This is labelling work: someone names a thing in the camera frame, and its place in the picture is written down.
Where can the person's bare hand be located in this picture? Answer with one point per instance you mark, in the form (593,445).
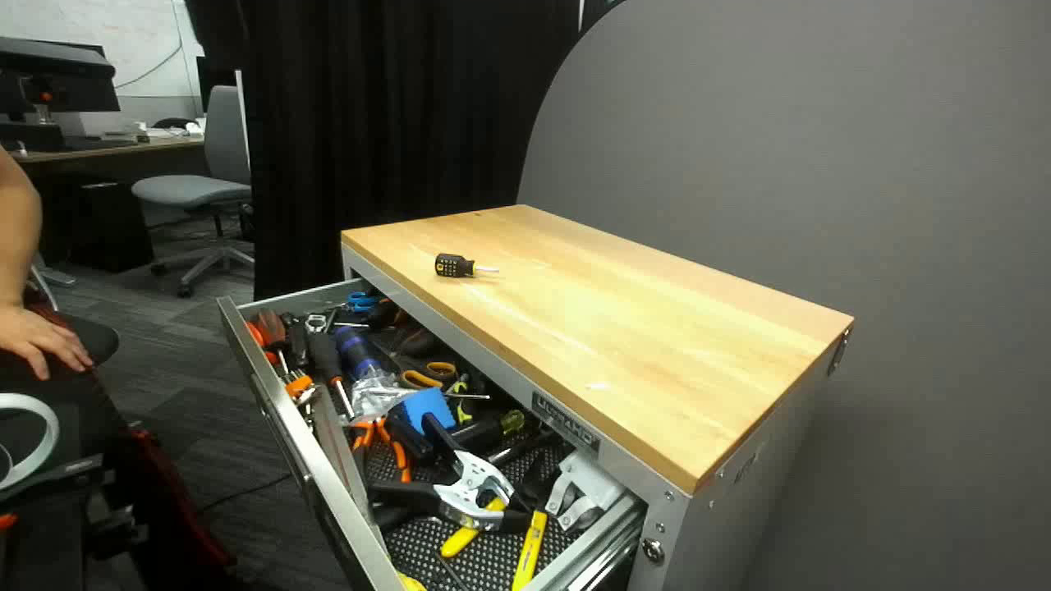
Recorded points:
(37,333)

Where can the silver tool cabinet drawer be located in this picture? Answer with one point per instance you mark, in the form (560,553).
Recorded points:
(281,395)

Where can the black stubby screwdriver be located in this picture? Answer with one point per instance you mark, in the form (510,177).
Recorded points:
(451,264)

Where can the person's bare forearm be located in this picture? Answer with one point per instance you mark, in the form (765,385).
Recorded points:
(13,231)

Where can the black mesh drawer liner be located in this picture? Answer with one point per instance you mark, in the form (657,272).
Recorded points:
(487,563)

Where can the black trouser leg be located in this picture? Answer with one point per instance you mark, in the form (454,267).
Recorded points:
(65,397)

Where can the white VR controller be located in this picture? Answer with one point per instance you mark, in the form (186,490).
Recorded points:
(49,429)

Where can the brown wooden desk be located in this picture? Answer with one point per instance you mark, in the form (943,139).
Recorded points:
(109,152)

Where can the black red bag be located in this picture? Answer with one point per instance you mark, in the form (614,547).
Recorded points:
(165,514)

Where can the black desk monitor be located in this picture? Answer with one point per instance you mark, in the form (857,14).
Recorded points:
(52,82)

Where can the grey office chair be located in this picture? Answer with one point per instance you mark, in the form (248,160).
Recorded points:
(224,135)

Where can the blue plastic packet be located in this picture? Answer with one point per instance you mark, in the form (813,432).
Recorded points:
(358,304)

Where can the blue plastic tool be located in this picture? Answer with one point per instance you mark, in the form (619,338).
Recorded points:
(423,410)

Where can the black curtain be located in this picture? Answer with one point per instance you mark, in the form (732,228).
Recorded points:
(383,111)

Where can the silver spring clamp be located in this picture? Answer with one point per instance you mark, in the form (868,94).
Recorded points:
(472,482)

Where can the silver tool cabinet wooden top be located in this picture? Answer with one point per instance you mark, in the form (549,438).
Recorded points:
(610,315)

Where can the grey rounded partition board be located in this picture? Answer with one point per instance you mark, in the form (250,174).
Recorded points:
(874,165)

